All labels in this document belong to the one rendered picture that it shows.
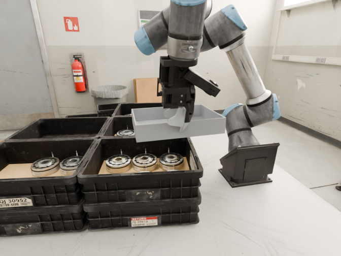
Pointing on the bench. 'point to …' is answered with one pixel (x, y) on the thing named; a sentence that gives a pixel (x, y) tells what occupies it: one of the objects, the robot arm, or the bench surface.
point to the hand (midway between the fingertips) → (182, 126)
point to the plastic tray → (195, 126)
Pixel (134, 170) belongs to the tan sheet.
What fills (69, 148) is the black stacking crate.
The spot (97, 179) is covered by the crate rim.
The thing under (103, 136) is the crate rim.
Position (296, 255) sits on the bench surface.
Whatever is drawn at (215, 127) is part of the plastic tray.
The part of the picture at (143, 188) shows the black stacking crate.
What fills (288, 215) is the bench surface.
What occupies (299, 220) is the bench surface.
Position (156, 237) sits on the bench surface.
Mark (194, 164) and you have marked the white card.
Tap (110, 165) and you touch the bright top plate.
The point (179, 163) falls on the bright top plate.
